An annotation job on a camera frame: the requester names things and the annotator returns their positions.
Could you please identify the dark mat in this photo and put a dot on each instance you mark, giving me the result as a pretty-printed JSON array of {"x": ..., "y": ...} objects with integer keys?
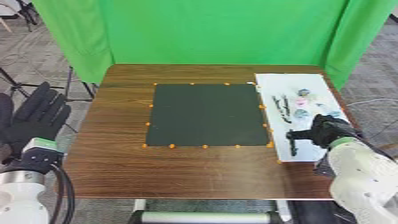
[{"x": 206, "y": 115}]

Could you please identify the pale grey bar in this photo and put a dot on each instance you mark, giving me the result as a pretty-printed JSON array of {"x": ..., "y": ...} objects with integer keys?
[{"x": 204, "y": 218}]

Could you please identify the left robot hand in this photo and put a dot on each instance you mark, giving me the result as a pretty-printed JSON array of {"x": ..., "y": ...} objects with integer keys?
[{"x": 35, "y": 116}]

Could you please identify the blue flower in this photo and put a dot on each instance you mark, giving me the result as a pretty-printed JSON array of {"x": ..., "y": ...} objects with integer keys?
[
  {"x": 303, "y": 91},
  {"x": 300, "y": 114}
]

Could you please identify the white sheet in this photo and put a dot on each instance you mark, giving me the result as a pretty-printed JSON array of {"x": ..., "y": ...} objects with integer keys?
[{"x": 277, "y": 83}]

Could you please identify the green sprig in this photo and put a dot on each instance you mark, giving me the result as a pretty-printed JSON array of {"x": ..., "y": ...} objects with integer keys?
[
  {"x": 293, "y": 148},
  {"x": 275, "y": 105},
  {"x": 286, "y": 110}
]

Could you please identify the black tripod stand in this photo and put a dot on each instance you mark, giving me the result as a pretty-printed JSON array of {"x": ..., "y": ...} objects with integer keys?
[{"x": 80, "y": 86}]

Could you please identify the white flower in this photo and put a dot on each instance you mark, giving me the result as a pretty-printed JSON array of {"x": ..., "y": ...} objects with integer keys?
[{"x": 328, "y": 110}]

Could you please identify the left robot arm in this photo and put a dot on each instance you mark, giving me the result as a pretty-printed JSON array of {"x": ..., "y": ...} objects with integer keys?
[{"x": 23, "y": 193}]

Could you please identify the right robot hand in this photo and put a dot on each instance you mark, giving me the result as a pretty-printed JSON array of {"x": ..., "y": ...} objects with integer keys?
[{"x": 330, "y": 130}]

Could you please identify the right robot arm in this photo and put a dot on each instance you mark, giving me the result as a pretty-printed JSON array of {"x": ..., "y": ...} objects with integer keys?
[{"x": 364, "y": 180}]

